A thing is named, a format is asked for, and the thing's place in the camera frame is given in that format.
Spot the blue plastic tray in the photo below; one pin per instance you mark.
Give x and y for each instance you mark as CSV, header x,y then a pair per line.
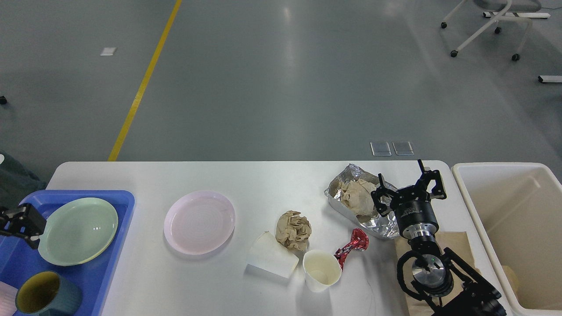
x,y
18,262

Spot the white office chair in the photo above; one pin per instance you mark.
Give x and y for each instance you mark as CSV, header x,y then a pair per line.
x,y
504,10

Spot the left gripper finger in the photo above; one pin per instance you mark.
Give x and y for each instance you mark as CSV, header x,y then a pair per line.
x,y
24,222

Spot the pink object tray corner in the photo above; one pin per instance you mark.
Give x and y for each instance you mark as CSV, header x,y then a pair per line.
x,y
7,299

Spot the floor outlet cover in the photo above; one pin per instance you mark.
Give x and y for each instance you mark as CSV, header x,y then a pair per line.
x,y
403,148
381,149

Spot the light green plate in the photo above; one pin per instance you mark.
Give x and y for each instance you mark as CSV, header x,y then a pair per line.
x,y
78,231

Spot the dark teal mug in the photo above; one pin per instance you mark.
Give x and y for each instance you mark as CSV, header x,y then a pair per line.
x,y
48,294

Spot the pink plate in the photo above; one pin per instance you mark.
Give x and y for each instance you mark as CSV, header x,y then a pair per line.
x,y
199,222

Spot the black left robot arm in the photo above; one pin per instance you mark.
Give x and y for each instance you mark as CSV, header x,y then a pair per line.
x,y
16,182

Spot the floor outlet cover left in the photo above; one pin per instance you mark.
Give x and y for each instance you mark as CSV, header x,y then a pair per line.
x,y
381,149

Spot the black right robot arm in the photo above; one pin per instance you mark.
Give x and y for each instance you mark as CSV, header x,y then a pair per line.
x,y
428,273

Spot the crumpled aluminium foil tray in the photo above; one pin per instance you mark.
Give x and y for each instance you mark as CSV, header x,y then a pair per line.
x,y
384,228

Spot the white paper cup lying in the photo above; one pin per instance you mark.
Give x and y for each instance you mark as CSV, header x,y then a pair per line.
x,y
269,255

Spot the white furniture leg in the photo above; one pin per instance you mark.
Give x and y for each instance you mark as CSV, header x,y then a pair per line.
x,y
544,79

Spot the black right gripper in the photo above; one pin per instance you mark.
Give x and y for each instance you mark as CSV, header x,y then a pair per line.
x,y
411,205

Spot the crumpled brown paper ball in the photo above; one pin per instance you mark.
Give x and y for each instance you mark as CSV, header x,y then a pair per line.
x,y
293,231

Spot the red foil wrapper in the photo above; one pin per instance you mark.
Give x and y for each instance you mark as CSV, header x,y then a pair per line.
x,y
359,241

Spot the floor outlet cover right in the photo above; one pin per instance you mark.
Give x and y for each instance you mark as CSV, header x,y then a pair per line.
x,y
403,148

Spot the crumpled paper in foil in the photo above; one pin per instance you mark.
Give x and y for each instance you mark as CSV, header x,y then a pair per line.
x,y
356,195

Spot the beige plastic bin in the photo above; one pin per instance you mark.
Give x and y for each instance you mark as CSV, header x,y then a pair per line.
x,y
517,210

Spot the white paper cup upright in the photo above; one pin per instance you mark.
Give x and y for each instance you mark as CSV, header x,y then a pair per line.
x,y
322,270

